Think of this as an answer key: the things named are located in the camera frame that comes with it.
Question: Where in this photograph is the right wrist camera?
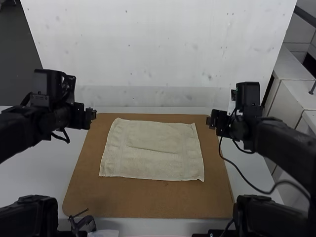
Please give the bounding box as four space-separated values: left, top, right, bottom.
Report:
231 81 263 112

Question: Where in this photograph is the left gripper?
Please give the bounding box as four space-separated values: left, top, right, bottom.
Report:
73 102 98 131

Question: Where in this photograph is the pale towel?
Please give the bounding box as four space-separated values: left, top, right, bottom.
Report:
99 118 206 183

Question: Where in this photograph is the black clamp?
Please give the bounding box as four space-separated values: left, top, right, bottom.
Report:
67 207 97 235

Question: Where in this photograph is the black cable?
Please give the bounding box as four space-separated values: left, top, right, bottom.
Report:
50 127 71 145
218 135 312 202

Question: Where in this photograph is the white cabinet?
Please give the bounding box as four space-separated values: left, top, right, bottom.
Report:
261 4 316 205

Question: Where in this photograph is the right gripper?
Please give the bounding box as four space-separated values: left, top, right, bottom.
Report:
206 108 238 138

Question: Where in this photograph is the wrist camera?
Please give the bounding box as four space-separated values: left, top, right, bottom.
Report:
231 81 263 112
33 69 77 107

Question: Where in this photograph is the cork mat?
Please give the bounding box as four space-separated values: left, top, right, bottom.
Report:
62 113 235 219

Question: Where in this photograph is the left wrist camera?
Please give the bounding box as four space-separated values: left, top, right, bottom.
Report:
33 69 77 107

